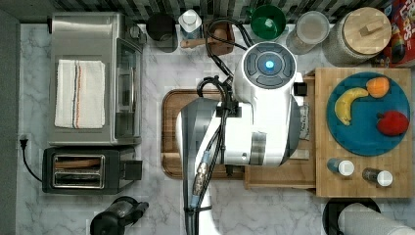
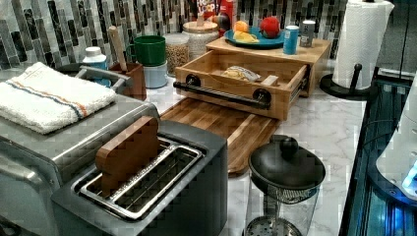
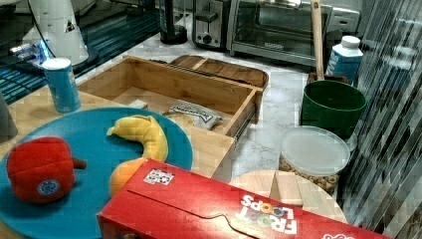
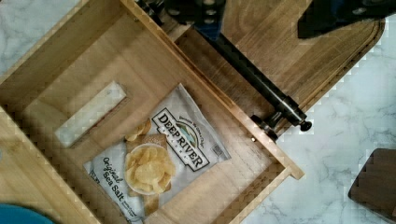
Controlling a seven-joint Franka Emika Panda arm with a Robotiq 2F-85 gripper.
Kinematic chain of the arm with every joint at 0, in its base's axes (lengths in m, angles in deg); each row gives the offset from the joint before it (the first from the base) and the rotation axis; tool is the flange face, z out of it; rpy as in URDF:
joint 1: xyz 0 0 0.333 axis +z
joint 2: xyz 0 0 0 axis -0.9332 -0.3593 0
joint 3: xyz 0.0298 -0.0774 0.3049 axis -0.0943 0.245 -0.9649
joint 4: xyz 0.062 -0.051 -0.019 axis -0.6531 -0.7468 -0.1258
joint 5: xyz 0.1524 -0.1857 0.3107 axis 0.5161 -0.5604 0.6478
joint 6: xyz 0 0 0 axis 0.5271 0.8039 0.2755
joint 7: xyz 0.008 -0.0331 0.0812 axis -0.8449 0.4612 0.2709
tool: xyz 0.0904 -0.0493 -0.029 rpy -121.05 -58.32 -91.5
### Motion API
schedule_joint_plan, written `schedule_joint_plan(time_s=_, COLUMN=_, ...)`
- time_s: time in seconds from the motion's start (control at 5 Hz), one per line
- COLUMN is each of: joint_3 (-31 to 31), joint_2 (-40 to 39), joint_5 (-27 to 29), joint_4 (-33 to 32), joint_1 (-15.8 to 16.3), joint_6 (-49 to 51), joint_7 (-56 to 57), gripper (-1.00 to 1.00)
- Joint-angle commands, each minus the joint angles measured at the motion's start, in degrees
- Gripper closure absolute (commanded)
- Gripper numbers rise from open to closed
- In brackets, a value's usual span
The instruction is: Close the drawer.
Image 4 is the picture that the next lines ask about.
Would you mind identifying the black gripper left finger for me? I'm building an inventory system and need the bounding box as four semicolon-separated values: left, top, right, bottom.
135;0;227;39

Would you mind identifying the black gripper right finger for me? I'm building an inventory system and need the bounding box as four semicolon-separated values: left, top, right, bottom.
297;0;396;39

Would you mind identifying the light wooden drawer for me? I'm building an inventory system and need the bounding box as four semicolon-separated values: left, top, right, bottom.
1;0;303;224

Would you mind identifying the wooden cutting board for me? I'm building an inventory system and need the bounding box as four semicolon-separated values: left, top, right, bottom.
163;0;385;132

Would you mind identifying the Deep River chips bag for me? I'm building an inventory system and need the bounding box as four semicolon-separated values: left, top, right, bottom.
84;84;231;224

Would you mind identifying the dark brown wooden block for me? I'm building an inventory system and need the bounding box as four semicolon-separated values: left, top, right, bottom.
347;148;396;224

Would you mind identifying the light wooden cabinet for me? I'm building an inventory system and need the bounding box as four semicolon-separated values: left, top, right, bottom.
0;110;101;224

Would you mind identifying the blue round plate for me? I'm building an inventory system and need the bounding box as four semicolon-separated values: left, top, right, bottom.
0;203;54;224

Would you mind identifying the black drawer handle bar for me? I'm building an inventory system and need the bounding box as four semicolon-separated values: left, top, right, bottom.
194;26;312;142

